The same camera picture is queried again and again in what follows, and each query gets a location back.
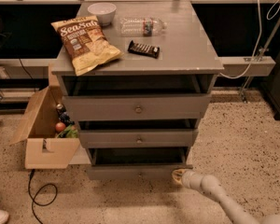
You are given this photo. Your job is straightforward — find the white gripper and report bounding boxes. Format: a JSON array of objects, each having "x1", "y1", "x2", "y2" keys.
[{"x1": 172, "y1": 169, "x2": 203, "y2": 190}]

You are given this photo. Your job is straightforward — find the grey bottom drawer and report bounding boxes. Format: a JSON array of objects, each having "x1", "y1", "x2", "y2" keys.
[{"x1": 87, "y1": 147, "x2": 192, "y2": 180}]

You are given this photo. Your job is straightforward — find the grey drawer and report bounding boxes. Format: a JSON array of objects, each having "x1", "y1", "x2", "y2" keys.
[
  {"x1": 62, "y1": 75, "x2": 213, "y2": 122},
  {"x1": 79, "y1": 119, "x2": 198, "y2": 148},
  {"x1": 87, "y1": 147, "x2": 192, "y2": 180}
]

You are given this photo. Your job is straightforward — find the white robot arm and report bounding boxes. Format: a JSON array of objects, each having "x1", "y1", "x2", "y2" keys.
[{"x1": 172, "y1": 169, "x2": 280, "y2": 224}]

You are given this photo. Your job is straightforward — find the grey wooden drawer cabinet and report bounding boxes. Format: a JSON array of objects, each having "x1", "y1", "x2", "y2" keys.
[{"x1": 51, "y1": 0, "x2": 225, "y2": 156}]

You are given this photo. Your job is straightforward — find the grey middle drawer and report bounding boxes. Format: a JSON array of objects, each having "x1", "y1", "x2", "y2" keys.
[{"x1": 79, "y1": 119, "x2": 198, "y2": 148}]

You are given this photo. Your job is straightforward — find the grey top drawer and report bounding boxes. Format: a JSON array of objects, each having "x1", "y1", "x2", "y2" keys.
[{"x1": 62, "y1": 75, "x2": 213, "y2": 122}]

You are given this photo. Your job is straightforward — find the green snack packet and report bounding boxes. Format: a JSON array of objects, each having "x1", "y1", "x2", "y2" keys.
[{"x1": 57, "y1": 125, "x2": 78, "y2": 138}]

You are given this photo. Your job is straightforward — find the dark chocolate bar wrapper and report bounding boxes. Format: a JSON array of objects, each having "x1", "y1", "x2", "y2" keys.
[{"x1": 128, "y1": 41, "x2": 160, "y2": 59}]

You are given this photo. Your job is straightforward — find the red apple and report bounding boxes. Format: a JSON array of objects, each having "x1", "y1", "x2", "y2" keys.
[{"x1": 55, "y1": 122, "x2": 66, "y2": 133}]

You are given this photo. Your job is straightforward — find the dark soda can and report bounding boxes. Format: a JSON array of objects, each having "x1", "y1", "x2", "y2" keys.
[{"x1": 56, "y1": 104, "x2": 66, "y2": 114}]

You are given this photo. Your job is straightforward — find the open cardboard box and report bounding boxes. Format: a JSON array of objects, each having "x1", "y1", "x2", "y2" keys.
[{"x1": 11, "y1": 63, "x2": 90, "y2": 169}]

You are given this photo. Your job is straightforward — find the clear plastic water bottle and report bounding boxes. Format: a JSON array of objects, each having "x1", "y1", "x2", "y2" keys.
[{"x1": 119, "y1": 17, "x2": 167, "y2": 36}]

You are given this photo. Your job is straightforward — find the sea salt chips bag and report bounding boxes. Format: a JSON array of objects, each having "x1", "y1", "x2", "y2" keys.
[{"x1": 51, "y1": 16, "x2": 122, "y2": 76}]

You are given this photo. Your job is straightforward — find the white bowl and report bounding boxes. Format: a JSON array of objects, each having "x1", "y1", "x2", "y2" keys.
[{"x1": 87, "y1": 2, "x2": 117, "y2": 26}]

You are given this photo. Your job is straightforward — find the metal railing frame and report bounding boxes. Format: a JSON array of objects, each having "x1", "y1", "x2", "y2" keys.
[{"x1": 0, "y1": 0, "x2": 280, "y2": 105}]

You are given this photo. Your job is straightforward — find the black floor cable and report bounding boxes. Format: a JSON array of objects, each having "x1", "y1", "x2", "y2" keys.
[{"x1": 27, "y1": 169, "x2": 59, "y2": 224}]

